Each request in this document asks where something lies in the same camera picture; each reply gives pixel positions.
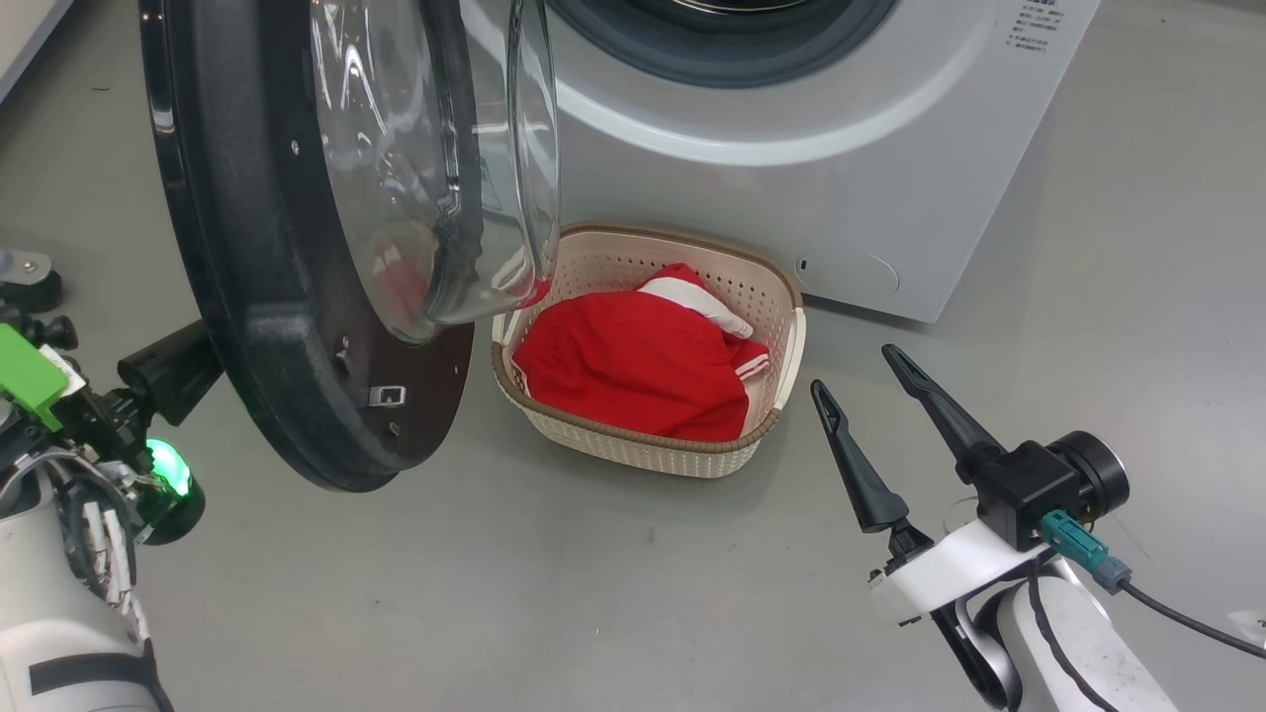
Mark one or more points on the white front-load washing machine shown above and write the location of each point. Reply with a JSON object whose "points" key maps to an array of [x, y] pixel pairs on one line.
{"points": [[890, 148]]}

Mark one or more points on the cream perforated laundry basket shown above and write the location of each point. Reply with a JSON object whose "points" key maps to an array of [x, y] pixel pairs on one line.
{"points": [[643, 450]]}

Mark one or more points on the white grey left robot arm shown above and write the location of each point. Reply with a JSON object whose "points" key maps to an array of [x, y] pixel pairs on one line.
{"points": [[59, 633]]}

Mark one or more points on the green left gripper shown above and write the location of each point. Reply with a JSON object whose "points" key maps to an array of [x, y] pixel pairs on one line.
{"points": [[30, 381]]}

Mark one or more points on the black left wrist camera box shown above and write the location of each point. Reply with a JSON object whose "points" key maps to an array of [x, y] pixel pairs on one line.
{"points": [[178, 514]]}

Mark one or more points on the round black glass washer door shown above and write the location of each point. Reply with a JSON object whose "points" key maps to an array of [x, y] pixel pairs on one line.
{"points": [[257, 326]]}

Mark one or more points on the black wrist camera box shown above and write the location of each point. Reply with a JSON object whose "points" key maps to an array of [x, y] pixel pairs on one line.
{"points": [[178, 514], [1029, 485]]}

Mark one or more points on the red garment with white band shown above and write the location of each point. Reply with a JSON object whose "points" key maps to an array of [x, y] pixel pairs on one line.
{"points": [[633, 366]]}

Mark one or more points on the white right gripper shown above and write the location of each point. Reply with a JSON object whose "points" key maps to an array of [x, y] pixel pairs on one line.
{"points": [[949, 569]]}

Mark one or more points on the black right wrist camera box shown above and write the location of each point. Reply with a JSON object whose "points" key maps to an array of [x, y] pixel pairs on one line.
{"points": [[1029, 485]]}

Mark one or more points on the black caster wheel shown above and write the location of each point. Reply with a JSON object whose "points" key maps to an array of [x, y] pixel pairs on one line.
{"points": [[30, 294]]}

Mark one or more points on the round white drain filter cover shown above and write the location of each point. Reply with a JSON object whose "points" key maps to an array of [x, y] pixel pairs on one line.
{"points": [[851, 275]]}

